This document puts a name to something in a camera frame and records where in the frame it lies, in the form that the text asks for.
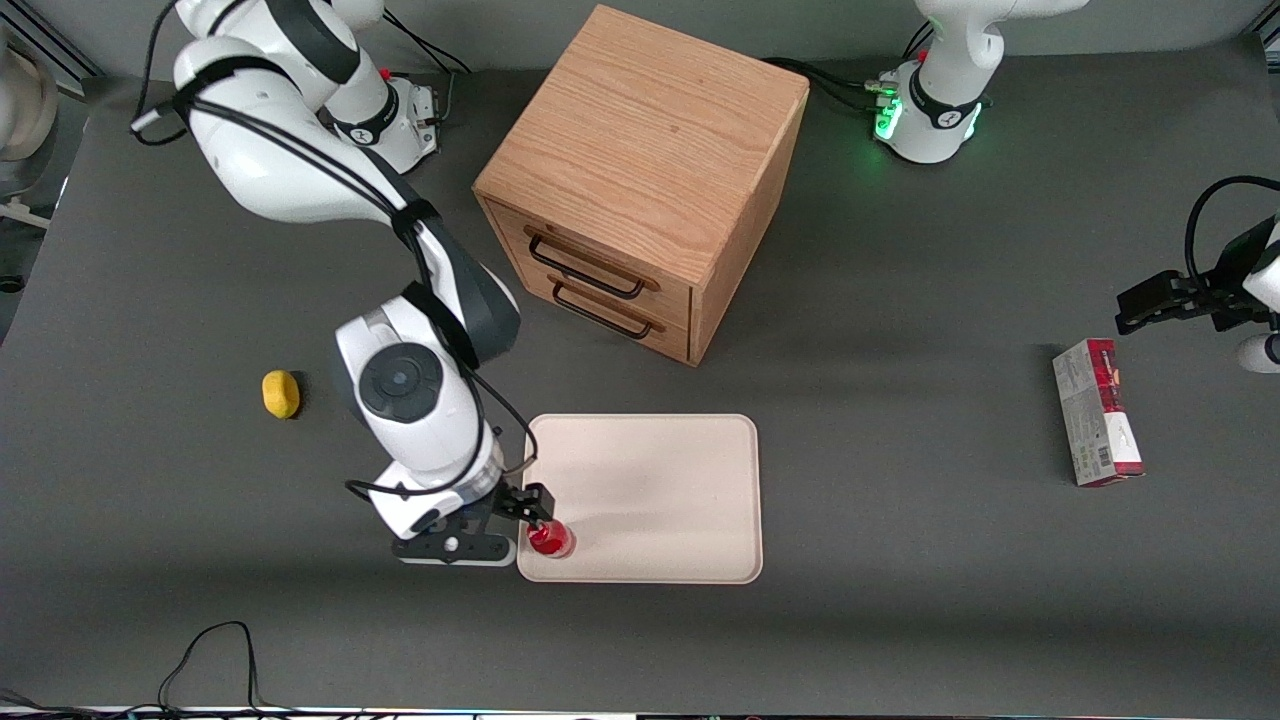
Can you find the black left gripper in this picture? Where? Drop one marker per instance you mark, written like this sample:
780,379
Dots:
1222,291

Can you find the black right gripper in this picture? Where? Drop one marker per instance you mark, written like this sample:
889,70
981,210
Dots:
513,501

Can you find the red coke bottle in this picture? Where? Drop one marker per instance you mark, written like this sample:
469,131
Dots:
552,541

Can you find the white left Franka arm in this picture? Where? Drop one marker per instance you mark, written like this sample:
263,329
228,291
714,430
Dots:
950,60

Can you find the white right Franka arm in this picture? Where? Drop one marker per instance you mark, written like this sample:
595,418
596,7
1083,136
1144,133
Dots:
410,400

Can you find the beige rectangular tray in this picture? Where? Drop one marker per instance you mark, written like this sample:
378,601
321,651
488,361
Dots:
660,490

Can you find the grey and red carton box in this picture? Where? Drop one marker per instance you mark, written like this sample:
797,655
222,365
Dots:
1095,420

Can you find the yellow lemon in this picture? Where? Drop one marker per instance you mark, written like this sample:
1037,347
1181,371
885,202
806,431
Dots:
281,394

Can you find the wooden two-drawer cabinet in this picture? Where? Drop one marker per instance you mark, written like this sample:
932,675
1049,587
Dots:
640,150

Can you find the beige round background object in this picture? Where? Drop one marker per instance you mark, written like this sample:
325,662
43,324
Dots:
25,100

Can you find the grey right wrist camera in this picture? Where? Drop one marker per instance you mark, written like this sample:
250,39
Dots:
455,550

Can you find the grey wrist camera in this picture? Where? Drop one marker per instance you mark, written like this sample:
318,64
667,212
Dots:
455,550
1262,353

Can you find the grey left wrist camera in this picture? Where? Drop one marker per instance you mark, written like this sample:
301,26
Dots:
1262,353

